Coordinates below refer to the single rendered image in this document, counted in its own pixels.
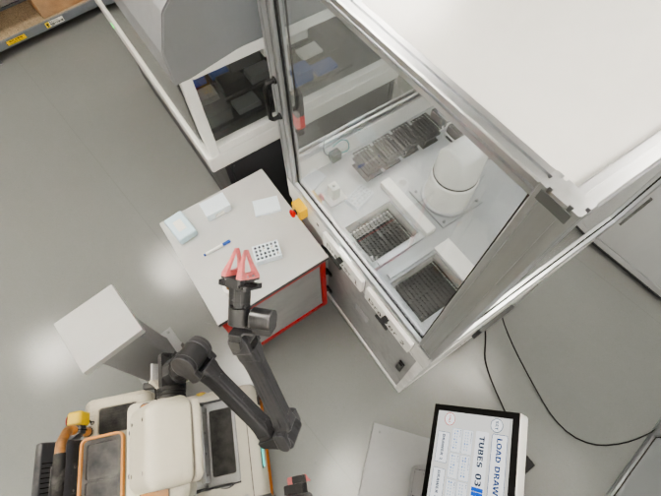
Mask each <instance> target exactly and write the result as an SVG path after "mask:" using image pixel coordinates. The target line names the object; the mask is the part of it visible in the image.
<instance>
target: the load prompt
mask: <svg viewBox="0 0 661 496"><path fill-rule="evenodd" d="M508 438H509V436H506V435H500V434H493V433H492V442H491V453H490V463H489V474H488V485H487V496H504V492H505V478H506V465H507V452H508Z"/></svg>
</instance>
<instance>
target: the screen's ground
mask: <svg viewBox="0 0 661 496"><path fill-rule="evenodd" d="M445 414H446V411H445V410H439V416H438V423H437V430H436V437H435V444H434V451H433V457H432V463H431V470H430V477H429V484H428V491H427V496H429V495H430V488H431V481H432V474H433V467H434V466H437V467H441V468H445V469H446V473H445V481H444V489H443V496H444V494H445V486H446V478H447V471H448V463H449V455H450V448H451V435H450V443H449V451H448V458H447V463H446V464H443V463H439V462H435V454H436V447H437V440H438V433H439V430H440V431H446V432H450V433H452V428H453V427H456V428H462V429H468V430H474V435H473V445H472V454H471V463H470V472H469V480H468V490H467V496H469V494H470V484H471V475H472V471H475V472H479V473H483V474H485V483H484V494H483V496H487V485H488V474H489V463H490V453H491V442H492V432H490V423H491V417H493V416H485V415H477V414H469V413H461V412H457V413H456V418H455V426H447V425H444V421H445ZM503 419H504V432H503V434H500V435H506V436H509V438H508V452H507V465H506V478H505V492H504V496H508V485H509V471H510V457H511V432H512V419H508V418H503Z"/></svg>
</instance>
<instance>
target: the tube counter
mask: <svg viewBox="0 0 661 496"><path fill-rule="evenodd" d="M484 483H485V474H483V473H479V472H475V471H472V475H471V484H470V494H469V496H483V494H484Z"/></svg>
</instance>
